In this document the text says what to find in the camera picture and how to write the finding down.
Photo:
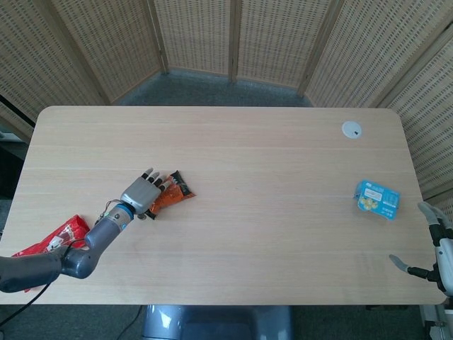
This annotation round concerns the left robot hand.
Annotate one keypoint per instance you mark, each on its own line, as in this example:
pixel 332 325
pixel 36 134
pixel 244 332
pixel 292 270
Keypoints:
pixel 141 193

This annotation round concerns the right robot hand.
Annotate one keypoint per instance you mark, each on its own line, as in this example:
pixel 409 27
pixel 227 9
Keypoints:
pixel 446 255

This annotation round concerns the orange black snack packet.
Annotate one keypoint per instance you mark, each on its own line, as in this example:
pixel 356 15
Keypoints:
pixel 173 195

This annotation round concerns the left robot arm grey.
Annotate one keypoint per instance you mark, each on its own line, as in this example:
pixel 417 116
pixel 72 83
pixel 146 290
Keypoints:
pixel 102 233

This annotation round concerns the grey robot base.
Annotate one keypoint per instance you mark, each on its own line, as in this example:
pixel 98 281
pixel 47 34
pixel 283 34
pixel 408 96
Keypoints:
pixel 212 326

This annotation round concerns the red snack packet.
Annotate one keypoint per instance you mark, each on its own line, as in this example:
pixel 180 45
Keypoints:
pixel 67 232

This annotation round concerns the blue snack box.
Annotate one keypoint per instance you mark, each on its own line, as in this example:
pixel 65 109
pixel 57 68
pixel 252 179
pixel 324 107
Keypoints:
pixel 377 200

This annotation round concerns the dark furniture piece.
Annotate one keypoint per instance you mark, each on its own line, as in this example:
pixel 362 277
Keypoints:
pixel 10 166

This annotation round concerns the bamboo folding screen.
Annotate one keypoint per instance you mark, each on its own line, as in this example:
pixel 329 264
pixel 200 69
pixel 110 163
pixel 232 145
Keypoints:
pixel 198 35

